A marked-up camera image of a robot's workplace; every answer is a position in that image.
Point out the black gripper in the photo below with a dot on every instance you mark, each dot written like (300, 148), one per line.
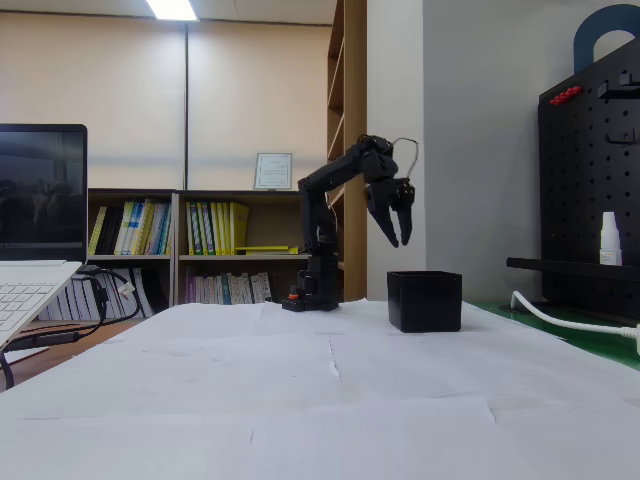
(386, 196)

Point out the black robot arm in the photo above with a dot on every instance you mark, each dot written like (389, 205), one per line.
(320, 185)

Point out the black square box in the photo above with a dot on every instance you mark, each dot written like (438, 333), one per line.
(425, 305)

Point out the white paper sheet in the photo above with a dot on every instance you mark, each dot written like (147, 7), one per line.
(425, 365)
(575, 440)
(250, 450)
(190, 320)
(200, 375)
(350, 322)

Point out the orange black table clamp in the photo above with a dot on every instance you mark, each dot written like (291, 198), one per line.
(293, 295)

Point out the tall wooden bookshelf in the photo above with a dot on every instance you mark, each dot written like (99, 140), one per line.
(355, 100)

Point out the framed white certificate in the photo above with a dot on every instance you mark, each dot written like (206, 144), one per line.
(273, 171)

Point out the flat yellow book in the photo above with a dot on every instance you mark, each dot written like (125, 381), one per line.
(262, 248)

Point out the upright yellow binder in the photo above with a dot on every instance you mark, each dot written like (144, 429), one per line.
(240, 225)

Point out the low wooden bookshelf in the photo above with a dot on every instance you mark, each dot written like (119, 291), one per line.
(130, 194)
(225, 195)

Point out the black pegboard shelf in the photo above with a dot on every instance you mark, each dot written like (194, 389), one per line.
(565, 267)

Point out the black pegboard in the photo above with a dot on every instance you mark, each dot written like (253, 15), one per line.
(575, 200)

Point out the white plastic bottle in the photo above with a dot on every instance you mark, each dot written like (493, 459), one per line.
(610, 240)

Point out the black pegboard hook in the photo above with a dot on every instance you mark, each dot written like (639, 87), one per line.
(620, 87)
(620, 140)

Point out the blue arch shaped board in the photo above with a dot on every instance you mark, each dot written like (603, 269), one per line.
(585, 35)

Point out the ceiling light panel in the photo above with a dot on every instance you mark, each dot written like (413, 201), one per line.
(171, 9)

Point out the white laptop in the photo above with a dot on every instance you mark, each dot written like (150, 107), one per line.
(40, 200)

